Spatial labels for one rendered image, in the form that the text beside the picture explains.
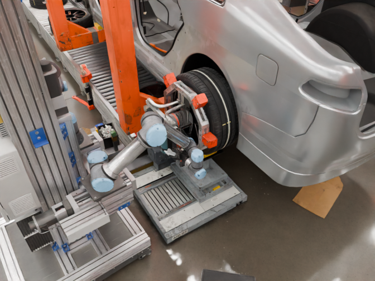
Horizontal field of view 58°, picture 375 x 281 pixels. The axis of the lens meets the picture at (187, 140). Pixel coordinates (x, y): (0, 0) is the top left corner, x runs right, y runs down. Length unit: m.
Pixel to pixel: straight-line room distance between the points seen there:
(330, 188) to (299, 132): 1.54
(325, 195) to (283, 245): 0.72
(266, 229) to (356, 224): 0.78
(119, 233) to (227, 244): 0.87
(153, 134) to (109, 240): 1.15
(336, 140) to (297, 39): 0.59
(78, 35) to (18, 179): 2.82
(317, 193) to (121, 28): 2.23
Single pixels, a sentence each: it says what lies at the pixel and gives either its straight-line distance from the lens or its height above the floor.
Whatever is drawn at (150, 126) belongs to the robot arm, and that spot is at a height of 1.30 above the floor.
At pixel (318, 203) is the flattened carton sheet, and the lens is 3.32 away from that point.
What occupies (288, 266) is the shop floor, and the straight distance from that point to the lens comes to 2.87.
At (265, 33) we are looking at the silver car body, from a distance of 2.01.
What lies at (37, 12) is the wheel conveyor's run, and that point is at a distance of 6.92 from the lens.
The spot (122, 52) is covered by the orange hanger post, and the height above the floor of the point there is 1.29.
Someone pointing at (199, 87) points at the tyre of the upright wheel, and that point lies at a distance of 2.41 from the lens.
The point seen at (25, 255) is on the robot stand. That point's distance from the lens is 2.82.
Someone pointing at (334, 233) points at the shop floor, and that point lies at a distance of 3.16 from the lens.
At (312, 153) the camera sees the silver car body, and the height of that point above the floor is 1.11.
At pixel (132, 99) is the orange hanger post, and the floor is 0.87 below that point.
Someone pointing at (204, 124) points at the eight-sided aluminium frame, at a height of 0.97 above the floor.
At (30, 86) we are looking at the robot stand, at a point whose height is 1.53.
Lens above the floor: 2.41
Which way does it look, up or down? 40 degrees down
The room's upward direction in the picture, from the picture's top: straight up
